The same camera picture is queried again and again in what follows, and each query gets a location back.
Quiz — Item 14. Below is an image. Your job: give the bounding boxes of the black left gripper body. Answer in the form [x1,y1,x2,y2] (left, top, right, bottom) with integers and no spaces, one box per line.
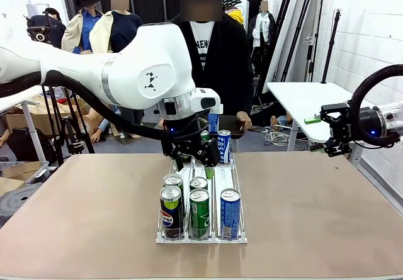
[161,135,203,159]

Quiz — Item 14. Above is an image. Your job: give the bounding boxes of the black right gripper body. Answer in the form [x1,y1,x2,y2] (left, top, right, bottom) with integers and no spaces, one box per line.
[328,111,358,147]

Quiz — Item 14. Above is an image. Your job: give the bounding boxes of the black serving tray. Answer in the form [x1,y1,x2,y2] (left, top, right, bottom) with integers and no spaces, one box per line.
[217,115,247,140]

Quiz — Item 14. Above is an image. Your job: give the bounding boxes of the person left forearm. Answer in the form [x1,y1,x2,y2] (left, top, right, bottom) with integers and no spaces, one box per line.
[237,69,254,115]

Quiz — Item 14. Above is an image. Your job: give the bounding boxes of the person sitting on floor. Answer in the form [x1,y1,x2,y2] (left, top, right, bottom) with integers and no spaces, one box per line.
[251,92,295,133]

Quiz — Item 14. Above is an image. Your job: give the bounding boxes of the crouching person in light blue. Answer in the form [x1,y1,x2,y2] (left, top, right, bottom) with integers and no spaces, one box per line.
[86,106,123,144]

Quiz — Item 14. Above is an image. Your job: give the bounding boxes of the person in black cardigan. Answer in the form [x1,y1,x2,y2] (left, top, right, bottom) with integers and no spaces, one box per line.
[169,0,254,126]

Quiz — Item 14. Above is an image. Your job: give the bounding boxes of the person in dark top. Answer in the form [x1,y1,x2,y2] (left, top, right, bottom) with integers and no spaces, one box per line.
[28,7,67,50]

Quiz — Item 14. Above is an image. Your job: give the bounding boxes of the person left hand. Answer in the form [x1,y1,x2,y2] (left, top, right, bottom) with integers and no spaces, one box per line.
[236,111,253,132]

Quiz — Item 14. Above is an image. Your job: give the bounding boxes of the black Pepsi can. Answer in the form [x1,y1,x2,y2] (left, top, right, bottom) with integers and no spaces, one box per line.
[159,185,184,240]
[162,173,184,196]

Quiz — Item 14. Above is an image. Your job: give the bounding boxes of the clear acrylic can rack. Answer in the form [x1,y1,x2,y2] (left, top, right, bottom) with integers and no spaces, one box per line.
[156,154,249,245]

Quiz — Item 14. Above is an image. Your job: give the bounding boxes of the large white side table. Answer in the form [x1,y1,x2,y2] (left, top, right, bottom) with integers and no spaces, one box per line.
[266,81,378,152]

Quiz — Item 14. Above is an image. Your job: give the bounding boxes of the black light stand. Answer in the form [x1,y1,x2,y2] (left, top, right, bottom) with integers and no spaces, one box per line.
[320,8,343,85]

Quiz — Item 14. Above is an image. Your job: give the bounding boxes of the mannequin in navy top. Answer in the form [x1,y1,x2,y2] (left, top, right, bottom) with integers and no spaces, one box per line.
[89,0,152,140]

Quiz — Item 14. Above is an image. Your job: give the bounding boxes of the mannequin in yellow hoodie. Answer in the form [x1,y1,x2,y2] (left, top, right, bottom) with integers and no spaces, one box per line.
[226,6,246,25]

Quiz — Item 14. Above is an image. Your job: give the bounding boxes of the brown cardboard box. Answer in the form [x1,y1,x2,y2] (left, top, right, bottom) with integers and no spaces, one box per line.
[4,94,93,137]

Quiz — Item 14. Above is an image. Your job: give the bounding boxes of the mannequin in beige coat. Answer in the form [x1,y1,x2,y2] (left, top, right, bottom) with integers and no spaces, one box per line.
[61,0,105,55]

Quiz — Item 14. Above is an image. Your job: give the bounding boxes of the flat cardboard piece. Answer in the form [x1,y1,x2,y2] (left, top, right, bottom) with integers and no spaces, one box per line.
[1,162,42,182]

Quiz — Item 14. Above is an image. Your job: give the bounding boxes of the dark grey round base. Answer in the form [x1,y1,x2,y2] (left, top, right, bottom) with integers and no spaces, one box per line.
[0,181,43,229]

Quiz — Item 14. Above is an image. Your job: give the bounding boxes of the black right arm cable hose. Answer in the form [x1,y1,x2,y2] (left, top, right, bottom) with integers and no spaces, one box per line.
[348,64,403,150]

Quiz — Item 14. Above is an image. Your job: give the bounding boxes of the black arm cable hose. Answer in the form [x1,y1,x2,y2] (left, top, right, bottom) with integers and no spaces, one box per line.
[0,70,202,143]
[348,64,403,150]

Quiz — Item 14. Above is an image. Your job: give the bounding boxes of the white cable bundle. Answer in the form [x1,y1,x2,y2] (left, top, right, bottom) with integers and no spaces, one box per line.
[263,125,292,147]

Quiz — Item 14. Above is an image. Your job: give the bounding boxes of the black camera tripod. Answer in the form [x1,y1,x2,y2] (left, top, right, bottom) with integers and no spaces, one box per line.
[40,86,96,167]

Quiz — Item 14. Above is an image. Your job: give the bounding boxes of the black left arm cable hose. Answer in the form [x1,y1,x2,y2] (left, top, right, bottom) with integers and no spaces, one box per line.
[0,70,202,143]

